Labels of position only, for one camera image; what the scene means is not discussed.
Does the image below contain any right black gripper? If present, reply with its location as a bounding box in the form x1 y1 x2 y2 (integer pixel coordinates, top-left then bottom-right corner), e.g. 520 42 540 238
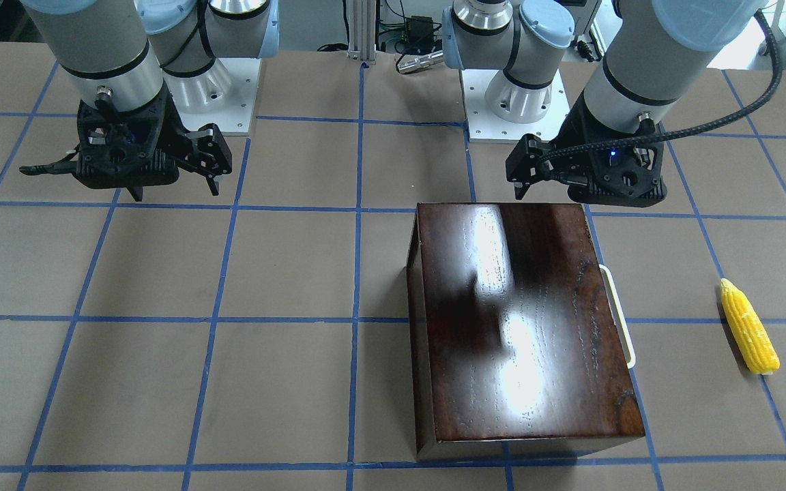
20 87 232 196

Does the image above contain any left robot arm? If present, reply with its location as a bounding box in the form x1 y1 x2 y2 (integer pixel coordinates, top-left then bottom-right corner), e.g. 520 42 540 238
442 1 783 207

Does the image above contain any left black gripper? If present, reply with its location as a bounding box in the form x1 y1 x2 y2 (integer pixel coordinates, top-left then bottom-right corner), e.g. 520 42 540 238
506 97 667 208

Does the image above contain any yellow corn cob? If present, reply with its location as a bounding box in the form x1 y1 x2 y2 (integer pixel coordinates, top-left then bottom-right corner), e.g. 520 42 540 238
720 278 781 375

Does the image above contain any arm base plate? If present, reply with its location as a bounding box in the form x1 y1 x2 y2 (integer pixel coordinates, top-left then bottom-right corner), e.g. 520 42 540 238
461 70 570 143
165 58 261 136

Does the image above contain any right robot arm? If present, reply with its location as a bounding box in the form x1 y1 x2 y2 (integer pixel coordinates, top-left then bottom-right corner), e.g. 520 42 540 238
20 1 280 201

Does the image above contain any black braided cable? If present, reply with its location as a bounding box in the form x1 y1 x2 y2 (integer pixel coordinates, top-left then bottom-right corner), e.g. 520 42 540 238
536 10 783 168

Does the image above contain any aluminium frame post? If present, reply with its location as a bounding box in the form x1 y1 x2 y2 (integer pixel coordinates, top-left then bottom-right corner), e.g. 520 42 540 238
345 0 377 65

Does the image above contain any silver flashlight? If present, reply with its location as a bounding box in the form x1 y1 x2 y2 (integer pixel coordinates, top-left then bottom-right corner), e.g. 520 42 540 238
395 50 445 75

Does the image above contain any dark wooden drawer cabinet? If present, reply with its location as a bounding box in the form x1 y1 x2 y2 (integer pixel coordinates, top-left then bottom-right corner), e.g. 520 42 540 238
406 203 646 462

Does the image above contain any light wooden drawer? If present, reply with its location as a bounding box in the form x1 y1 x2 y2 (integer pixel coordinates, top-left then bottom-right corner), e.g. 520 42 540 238
599 264 637 370

